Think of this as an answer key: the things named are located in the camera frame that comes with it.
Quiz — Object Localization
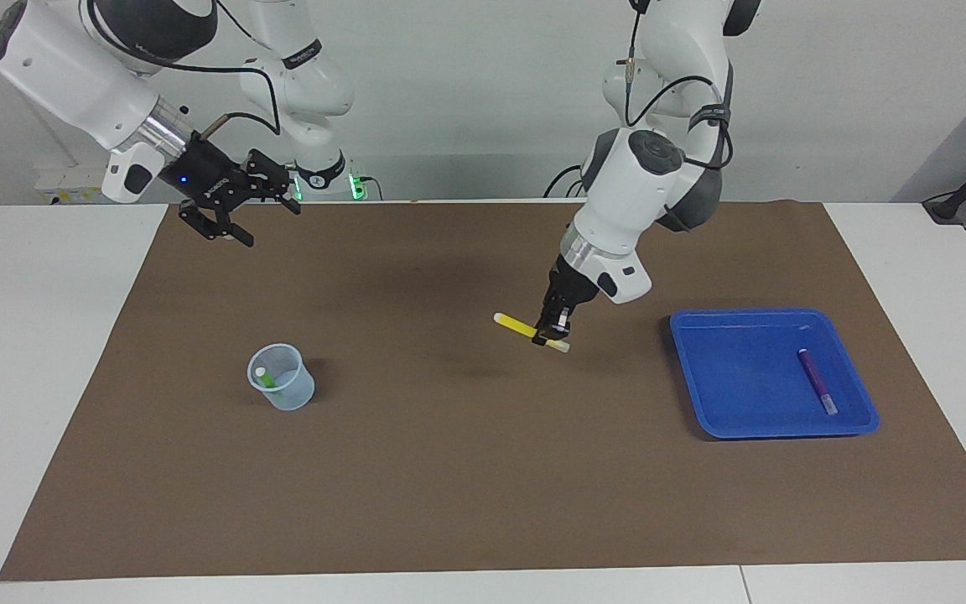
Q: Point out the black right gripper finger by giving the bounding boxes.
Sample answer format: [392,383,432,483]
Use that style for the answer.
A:
[248,151,302,212]
[179,200,255,248]

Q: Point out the yellow pen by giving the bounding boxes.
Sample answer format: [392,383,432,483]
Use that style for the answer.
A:
[493,312,572,354]

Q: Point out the purple pen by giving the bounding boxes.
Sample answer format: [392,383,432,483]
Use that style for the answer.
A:
[798,348,839,416]

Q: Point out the white power strip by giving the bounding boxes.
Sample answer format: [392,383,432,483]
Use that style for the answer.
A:
[34,164,119,205]

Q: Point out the brown table mat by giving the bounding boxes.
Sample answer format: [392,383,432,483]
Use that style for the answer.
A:
[0,200,966,582]

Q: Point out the blue plastic tray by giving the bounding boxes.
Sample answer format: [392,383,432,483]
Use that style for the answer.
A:
[669,308,880,440]

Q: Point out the translucent plastic cup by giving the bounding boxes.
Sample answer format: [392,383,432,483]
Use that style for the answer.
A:
[247,342,316,412]

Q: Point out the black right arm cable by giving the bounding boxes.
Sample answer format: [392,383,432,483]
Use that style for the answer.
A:
[85,0,283,139]

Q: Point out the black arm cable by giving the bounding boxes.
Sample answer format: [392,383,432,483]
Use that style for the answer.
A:
[624,0,735,173]
[85,0,283,139]

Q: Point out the black base cable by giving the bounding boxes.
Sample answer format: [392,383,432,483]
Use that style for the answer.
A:
[543,164,589,198]

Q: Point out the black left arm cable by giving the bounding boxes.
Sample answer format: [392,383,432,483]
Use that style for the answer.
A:
[624,0,735,173]

